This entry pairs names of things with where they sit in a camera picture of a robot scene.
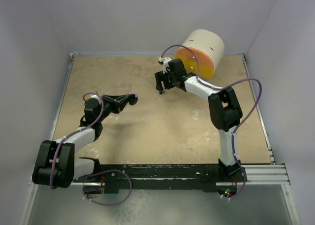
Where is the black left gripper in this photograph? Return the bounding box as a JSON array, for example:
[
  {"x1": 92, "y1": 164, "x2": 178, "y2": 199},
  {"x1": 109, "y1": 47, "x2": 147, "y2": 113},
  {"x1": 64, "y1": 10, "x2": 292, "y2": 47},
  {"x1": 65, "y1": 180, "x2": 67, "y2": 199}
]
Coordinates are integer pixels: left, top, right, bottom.
[{"x1": 96, "y1": 95, "x2": 129, "y2": 123}]

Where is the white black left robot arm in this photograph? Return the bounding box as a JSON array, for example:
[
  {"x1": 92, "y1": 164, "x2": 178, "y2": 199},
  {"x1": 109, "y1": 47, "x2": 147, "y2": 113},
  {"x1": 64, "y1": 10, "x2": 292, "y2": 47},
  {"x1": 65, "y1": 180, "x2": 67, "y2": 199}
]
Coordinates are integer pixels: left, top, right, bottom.
[{"x1": 31, "y1": 93, "x2": 138, "y2": 189}]

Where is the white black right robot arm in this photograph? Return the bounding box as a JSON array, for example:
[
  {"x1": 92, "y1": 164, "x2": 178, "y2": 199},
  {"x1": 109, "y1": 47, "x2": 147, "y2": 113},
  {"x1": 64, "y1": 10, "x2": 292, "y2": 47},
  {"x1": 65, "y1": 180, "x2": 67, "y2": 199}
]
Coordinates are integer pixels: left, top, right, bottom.
[{"x1": 155, "y1": 57, "x2": 243, "y2": 181}]

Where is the cylindrical three-drawer storage box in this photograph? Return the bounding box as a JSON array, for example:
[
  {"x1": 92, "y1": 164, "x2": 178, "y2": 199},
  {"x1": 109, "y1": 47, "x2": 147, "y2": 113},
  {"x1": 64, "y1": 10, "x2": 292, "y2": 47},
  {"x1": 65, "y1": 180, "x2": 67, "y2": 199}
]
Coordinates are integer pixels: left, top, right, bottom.
[{"x1": 175, "y1": 29, "x2": 225, "y2": 80}]

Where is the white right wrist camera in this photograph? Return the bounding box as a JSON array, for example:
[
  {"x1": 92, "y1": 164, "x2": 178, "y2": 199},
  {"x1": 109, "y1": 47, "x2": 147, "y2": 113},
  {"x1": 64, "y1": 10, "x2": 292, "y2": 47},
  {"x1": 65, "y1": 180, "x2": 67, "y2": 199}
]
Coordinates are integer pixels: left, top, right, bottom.
[{"x1": 158, "y1": 57, "x2": 172, "y2": 73}]

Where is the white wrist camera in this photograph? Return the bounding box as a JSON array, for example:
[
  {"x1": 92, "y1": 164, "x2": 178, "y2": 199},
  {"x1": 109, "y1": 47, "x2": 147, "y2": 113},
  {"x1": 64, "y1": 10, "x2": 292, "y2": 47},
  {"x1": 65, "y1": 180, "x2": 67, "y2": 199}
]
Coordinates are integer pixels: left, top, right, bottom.
[
  {"x1": 158, "y1": 57, "x2": 172, "y2": 73},
  {"x1": 90, "y1": 92, "x2": 101, "y2": 100}
]

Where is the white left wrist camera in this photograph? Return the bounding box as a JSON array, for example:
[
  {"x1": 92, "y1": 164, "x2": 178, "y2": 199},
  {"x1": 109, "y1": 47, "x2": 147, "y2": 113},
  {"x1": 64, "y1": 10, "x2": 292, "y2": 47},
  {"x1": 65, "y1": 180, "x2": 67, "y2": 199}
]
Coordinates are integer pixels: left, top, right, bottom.
[{"x1": 90, "y1": 92, "x2": 101, "y2": 100}]

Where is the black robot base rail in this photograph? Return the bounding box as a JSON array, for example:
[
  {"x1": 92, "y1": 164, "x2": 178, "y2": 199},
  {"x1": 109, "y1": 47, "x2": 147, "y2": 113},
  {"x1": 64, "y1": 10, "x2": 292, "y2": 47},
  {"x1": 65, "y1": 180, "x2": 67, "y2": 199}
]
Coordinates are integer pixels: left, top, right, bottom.
[{"x1": 74, "y1": 163, "x2": 247, "y2": 193}]

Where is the aluminium table frame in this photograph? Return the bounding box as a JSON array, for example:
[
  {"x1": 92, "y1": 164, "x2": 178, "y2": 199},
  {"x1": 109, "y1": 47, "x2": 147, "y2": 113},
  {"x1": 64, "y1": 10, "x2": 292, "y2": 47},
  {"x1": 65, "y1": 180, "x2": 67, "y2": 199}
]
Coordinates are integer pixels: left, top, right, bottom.
[{"x1": 28, "y1": 55, "x2": 292, "y2": 225}]

